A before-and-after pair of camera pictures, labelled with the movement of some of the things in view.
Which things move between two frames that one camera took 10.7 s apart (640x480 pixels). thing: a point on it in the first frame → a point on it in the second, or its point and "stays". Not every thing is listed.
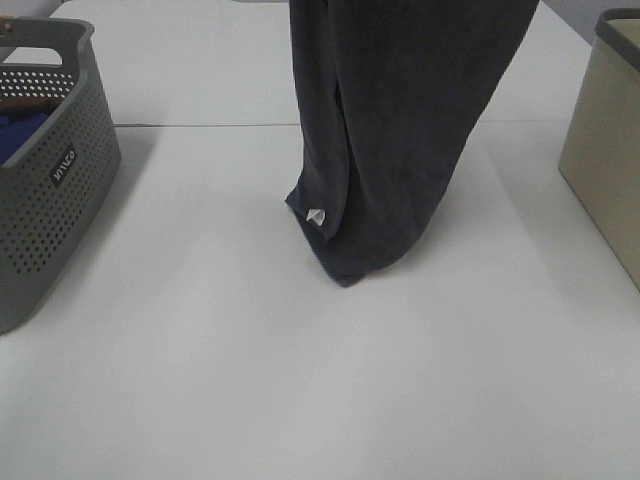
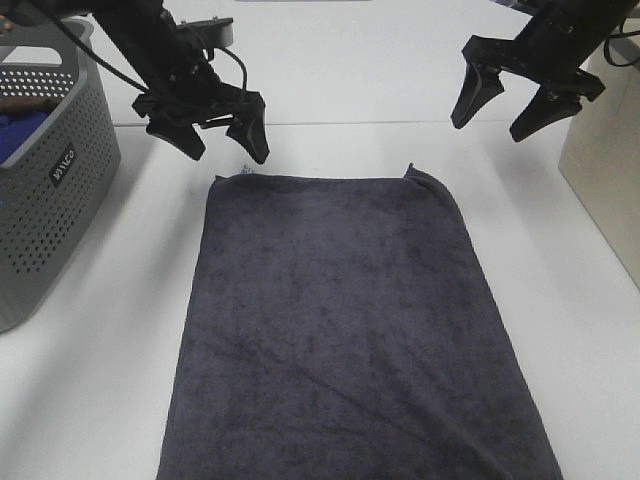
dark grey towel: [389, 92] → [339, 328]
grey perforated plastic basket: [52, 188] stays
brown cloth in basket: [29, 105] stays
